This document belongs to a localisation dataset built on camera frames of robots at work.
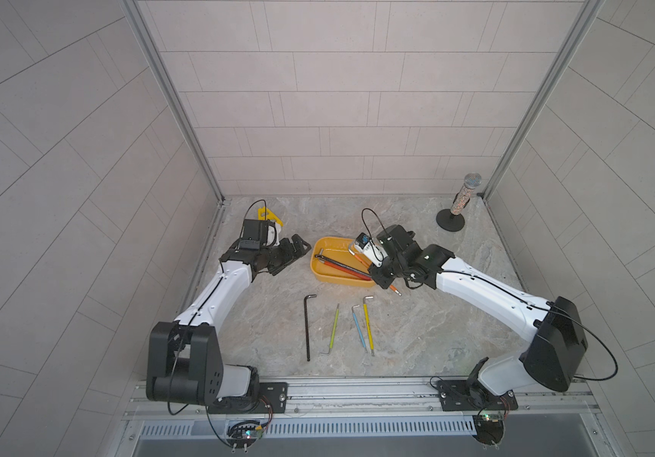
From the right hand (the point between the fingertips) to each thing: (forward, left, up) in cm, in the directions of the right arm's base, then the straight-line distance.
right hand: (369, 267), depth 81 cm
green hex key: (-13, +12, -13) cm, 22 cm away
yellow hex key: (-8, +1, -14) cm, 16 cm away
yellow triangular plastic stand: (+33, +37, -10) cm, 50 cm away
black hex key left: (-2, +20, -12) cm, 24 cm away
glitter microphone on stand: (+26, -35, -12) cm, 45 cm away
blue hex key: (-6, +6, -13) cm, 16 cm away
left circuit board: (-36, +33, -11) cm, 50 cm away
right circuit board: (-38, -25, -15) cm, 48 cm away
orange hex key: (-4, +3, +11) cm, 12 cm away
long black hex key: (+10, +9, -12) cm, 18 cm away
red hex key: (+7, +7, -13) cm, 17 cm away
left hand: (+7, +19, +1) cm, 20 cm away
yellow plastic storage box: (+15, +9, -11) cm, 21 cm away
